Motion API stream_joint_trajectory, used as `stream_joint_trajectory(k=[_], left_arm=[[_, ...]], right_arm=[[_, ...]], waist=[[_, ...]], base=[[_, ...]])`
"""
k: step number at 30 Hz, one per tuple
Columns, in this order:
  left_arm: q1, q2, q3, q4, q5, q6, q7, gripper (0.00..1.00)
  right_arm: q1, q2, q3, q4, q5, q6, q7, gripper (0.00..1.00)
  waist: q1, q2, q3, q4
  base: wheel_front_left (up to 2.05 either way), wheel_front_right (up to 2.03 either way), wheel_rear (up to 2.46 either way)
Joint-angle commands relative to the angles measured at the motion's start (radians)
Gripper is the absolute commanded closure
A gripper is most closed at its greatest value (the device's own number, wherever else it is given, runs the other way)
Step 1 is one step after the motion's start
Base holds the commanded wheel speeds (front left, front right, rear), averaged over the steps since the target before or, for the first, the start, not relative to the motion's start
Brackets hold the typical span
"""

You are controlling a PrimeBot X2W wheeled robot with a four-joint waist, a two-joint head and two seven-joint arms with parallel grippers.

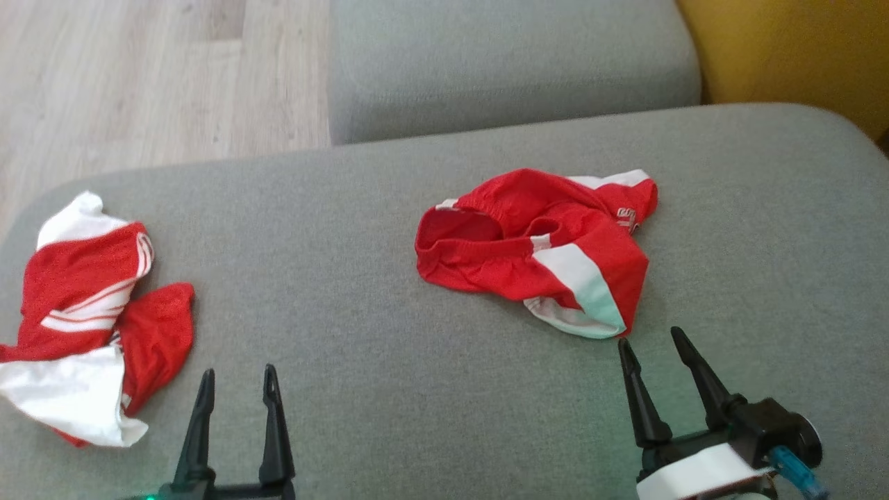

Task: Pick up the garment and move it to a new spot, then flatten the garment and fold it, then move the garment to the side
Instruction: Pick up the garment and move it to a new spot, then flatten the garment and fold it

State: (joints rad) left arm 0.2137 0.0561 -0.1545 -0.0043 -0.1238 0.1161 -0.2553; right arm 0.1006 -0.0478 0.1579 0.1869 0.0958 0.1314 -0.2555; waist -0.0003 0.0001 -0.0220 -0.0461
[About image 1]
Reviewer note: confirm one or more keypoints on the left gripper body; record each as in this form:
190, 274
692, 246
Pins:
236, 493

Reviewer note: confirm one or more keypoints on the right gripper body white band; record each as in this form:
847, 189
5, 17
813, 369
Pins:
694, 476

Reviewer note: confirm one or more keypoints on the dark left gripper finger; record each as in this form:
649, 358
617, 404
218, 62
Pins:
198, 437
276, 437

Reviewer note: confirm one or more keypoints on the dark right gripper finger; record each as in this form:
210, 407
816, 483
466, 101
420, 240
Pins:
642, 410
705, 385

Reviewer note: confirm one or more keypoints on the red white striped jersey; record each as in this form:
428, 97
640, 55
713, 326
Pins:
76, 278

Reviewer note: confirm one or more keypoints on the red white sports shorts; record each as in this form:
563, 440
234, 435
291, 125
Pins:
500, 267

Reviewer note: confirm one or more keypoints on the long yellow sofa backrest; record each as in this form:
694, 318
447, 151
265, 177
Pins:
799, 48

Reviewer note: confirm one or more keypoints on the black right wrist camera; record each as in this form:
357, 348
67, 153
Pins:
810, 439

